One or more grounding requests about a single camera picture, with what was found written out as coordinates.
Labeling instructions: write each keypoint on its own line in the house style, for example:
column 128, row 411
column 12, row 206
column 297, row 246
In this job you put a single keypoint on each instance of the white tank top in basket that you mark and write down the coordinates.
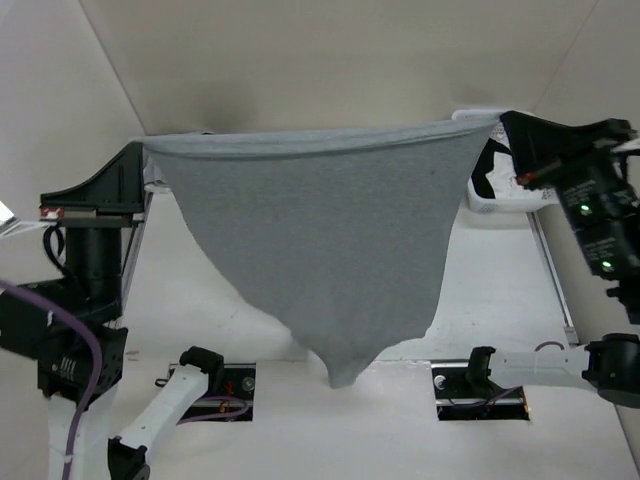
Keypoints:
column 503, row 177

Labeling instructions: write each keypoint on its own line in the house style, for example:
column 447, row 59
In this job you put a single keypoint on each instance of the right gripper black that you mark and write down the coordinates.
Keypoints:
column 536, row 143

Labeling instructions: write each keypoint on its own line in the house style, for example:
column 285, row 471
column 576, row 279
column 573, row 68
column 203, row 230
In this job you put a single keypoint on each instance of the left metal table rail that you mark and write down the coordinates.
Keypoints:
column 133, row 247

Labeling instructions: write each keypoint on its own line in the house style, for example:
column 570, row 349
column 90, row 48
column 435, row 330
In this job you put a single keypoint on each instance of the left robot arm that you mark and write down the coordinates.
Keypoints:
column 70, row 326

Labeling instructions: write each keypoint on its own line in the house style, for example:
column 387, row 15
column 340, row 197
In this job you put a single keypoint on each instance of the grey tank top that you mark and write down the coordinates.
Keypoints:
column 341, row 234

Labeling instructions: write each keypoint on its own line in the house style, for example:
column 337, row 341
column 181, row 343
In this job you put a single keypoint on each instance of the black tank top in basket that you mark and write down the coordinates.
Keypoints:
column 484, row 166

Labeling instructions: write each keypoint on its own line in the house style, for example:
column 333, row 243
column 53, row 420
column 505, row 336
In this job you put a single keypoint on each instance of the metal table rail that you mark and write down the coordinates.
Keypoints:
column 133, row 247
column 552, row 274

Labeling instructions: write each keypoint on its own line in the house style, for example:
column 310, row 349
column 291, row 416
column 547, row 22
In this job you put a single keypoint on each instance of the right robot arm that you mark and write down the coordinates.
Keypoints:
column 608, row 366

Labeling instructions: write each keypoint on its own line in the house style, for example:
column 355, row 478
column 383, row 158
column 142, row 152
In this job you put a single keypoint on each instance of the right metal table rail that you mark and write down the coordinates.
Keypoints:
column 552, row 274

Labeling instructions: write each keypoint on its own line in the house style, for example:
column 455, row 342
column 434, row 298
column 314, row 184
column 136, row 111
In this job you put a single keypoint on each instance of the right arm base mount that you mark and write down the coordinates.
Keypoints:
column 457, row 399

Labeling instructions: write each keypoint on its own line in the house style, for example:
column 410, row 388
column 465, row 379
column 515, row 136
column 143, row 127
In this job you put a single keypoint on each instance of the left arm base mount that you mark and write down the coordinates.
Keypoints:
column 230, row 396

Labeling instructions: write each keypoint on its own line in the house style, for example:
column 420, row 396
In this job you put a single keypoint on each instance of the folded white tank top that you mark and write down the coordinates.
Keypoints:
column 154, row 180

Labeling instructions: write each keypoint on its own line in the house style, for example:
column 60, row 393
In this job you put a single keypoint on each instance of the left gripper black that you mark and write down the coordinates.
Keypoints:
column 117, row 190

